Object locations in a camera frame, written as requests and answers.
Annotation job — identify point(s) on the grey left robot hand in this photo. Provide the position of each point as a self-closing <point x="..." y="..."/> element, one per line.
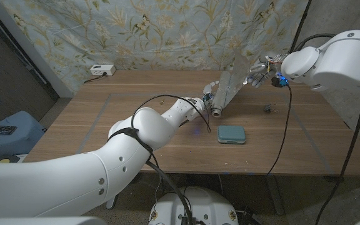
<point x="211" y="90"/>

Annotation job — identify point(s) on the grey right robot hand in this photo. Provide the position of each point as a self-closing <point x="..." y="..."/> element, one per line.
<point x="262" y="73"/>

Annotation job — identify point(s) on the aluminum foil roll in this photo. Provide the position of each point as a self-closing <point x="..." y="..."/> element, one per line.
<point x="230" y="84"/>

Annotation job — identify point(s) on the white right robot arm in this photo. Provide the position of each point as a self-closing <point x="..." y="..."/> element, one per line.
<point x="339" y="59"/>

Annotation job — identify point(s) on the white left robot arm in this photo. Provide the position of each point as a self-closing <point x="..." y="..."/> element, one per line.
<point x="105" y="162"/>

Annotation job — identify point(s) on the grey binder clip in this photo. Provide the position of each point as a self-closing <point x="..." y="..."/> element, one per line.
<point x="266" y="108"/>
<point x="270" y="109"/>

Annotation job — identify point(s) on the teal sponge block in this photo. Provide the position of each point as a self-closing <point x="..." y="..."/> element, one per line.
<point x="231" y="134"/>

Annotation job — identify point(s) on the floral backdrop cloth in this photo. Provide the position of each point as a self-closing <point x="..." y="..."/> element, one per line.
<point x="152" y="31"/>

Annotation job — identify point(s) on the white power strip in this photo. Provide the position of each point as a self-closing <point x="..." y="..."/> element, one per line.
<point x="102" y="69"/>

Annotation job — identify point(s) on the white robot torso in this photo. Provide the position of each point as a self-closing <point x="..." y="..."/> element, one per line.
<point x="205" y="203"/>

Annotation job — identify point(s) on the grey table leg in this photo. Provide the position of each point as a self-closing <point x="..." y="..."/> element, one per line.
<point x="111" y="203"/>
<point x="275" y="195"/>

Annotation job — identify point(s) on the blue storage bin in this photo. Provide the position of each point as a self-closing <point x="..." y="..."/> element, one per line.
<point x="11" y="140"/>

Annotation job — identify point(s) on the grey yellow shoe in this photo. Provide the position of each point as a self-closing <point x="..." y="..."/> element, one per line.
<point x="3" y="160"/>

